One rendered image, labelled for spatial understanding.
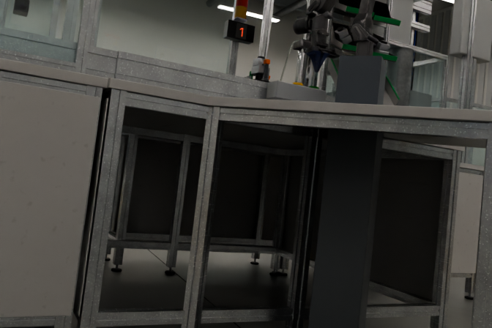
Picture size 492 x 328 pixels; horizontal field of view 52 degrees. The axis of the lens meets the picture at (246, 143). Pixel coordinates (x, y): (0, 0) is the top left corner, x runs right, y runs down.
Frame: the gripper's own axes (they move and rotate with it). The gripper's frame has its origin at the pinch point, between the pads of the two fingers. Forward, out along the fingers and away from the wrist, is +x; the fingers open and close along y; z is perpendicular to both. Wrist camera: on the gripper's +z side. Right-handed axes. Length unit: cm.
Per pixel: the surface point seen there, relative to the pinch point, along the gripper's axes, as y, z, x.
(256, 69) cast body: 14.6, 19.8, 1.5
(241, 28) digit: 18.0, 29.7, -16.4
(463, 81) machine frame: -166, 74, -34
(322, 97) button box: -1.1, -3.4, 13.3
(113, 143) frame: 71, -2, 38
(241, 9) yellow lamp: 18.8, 29.8, -24.3
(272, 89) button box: 18.3, -0.9, 13.2
